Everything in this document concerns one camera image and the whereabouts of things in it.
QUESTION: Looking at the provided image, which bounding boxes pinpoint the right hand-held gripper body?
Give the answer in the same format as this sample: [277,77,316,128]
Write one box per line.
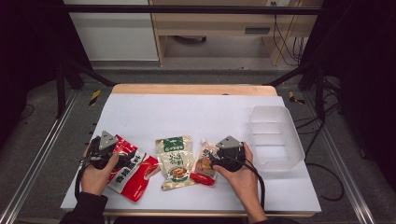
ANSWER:
[215,134,247,173]

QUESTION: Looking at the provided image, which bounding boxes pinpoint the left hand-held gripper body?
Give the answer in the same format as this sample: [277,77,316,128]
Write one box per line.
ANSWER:
[85,130,125,171]

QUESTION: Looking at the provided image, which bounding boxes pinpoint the small beige spouted food pouch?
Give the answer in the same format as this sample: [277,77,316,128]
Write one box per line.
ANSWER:
[190,138,220,187]

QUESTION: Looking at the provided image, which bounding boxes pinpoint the red and white food packet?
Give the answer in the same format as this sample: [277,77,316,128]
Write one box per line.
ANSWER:
[106,134,162,203]

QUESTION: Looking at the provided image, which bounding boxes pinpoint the beige food packet green label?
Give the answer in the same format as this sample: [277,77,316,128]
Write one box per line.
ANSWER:
[155,135,198,191]

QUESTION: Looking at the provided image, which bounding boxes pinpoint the clear plastic container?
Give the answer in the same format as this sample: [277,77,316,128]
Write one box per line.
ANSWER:
[247,105,306,173]

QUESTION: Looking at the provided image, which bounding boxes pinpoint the person's right hand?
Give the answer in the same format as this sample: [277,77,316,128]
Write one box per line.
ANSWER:
[212,141,262,203]

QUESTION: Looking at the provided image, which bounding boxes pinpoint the person's left hand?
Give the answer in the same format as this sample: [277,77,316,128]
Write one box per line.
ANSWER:
[79,146,120,197]

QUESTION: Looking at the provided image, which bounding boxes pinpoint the yellow and black tape strip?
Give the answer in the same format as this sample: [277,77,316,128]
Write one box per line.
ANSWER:
[88,89,102,106]
[288,91,306,106]

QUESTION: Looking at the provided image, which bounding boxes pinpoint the white paper sheet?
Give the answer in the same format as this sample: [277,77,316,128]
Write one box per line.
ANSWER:
[60,93,322,214]

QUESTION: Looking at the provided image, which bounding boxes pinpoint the wooden table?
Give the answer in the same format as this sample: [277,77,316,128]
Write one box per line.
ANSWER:
[102,83,316,218]

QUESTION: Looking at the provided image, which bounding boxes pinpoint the black metal stand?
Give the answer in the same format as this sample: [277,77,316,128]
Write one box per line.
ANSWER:
[55,59,118,119]
[267,59,327,122]

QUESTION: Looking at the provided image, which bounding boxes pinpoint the white cabinet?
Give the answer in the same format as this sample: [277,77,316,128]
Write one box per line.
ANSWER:
[63,0,160,62]

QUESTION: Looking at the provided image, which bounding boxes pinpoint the dark curtain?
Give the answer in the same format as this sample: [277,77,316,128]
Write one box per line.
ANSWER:
[300,0,396,190]
[0,0,94,147]

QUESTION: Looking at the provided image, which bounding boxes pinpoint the light wooden desk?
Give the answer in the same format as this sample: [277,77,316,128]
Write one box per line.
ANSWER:
[148,0,325,67]

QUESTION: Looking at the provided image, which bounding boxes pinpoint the right hand-held gripper cable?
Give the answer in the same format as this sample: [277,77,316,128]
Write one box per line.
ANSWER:
[242,157,266,211]

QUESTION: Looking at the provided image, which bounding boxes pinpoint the hand-held gripper cable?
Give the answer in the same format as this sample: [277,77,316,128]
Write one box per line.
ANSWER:
[242,157,266,211]
[74,155,94,202]

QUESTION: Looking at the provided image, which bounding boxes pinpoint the left hand-held gripper cable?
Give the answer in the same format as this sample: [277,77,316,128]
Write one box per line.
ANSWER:
[74,155,94,202]

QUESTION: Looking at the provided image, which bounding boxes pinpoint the black floor cable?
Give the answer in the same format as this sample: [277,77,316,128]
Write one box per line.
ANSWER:
[293,102,346,203]

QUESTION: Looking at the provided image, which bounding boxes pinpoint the hanging black cables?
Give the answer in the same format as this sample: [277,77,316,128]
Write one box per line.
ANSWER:
[270,1,307,67]

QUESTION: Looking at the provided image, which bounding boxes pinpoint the black horizontal frame bar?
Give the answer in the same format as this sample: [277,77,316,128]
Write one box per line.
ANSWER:
[62,4,323,16]

